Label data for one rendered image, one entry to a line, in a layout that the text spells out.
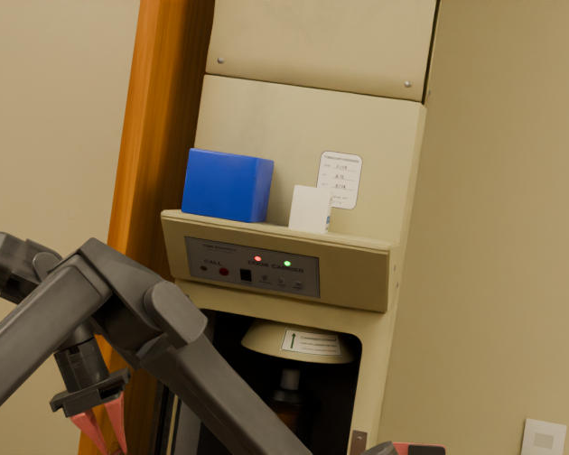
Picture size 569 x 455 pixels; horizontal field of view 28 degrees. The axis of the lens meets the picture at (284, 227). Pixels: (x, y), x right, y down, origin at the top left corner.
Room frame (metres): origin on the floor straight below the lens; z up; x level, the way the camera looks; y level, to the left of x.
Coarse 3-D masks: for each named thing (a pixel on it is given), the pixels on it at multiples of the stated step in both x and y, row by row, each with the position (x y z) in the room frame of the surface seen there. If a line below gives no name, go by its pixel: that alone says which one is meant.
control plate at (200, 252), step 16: (192, 240) 1.57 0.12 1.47; (208, 240) 1.56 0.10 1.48; (192, 256) 1.59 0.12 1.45; (208, 256) 1.58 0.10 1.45; (224, 256) 1.58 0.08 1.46; (240, 256) 1.57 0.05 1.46; (272, 256) 1.55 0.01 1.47; (288, 256) 1.54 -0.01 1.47; (304, 256) 1.53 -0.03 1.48; (192, 272) 1.62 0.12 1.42; (208, 272) 1.61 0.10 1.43; (256, 272) 1.58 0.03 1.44; (272, 272) 1.57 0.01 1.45; (288, 272) 1.57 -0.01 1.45; (304, 272) 1.56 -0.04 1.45; (272, 288) 1.60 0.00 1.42; (288, 288) 1.59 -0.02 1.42; (304, 288) 1.58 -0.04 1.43
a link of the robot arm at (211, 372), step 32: (160, 288) 1.15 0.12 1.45; (160, 320) 1.14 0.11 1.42; (192, 320) 1.16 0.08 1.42; (128, 352) 1.20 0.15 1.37; (160, 352) 1.17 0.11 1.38; (192, 352) 1.17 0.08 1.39; (192, 384) 1.17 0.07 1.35; (224, 384) 1.19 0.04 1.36; (224, 416) 1.18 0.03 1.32; (256, 416) 1.20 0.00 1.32; (256, 448) 1.19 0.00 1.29; (288, 448) 1.21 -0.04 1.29
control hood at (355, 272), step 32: (192, 224) 1.55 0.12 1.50; (224, 224) 1.53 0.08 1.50; (256, 224) 1.53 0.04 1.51; (320, 256) 1.53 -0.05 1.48; (352, 256) 1.51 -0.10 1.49; (384, 256) 1.50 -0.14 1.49; (256, 288) 1.61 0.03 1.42; (320, 288) 1.57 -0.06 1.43; (352, 288) 1.56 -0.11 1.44; (384, 288) 1.54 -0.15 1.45
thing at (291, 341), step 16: (256, 320) 1.71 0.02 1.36; (272, 320) 1.68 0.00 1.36; (256, 336) 1.68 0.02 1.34; (272, 336) 1.66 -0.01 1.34; (288, 336) 1.65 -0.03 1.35; (304, 336) 1.65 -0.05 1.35; (320, 336) 1.66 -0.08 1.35; (336, 336) 1.68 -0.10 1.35; (272, 352) 1.65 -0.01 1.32; (288, 352) 1.64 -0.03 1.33; (304, 352) 1.64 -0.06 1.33; (320, 352) 1.65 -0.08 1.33; (336, 352) 1.67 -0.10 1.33; (352, 352) 1.72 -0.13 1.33
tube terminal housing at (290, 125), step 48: (240, 96) 1.65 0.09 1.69; (288, 96) 1.64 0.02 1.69; (336, 96) 1.63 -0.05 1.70; (240, 144) 1.65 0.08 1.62; (288, 144) 1.64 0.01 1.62; (336, 144) 1.62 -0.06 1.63; (384, 144) 1.61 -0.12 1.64; (288, 192) 1.64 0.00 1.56; (384, 192) 1.61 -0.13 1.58; (192, 288) 1.66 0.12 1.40; (384, 336) 1.60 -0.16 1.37; (384, 384) 1.69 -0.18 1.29
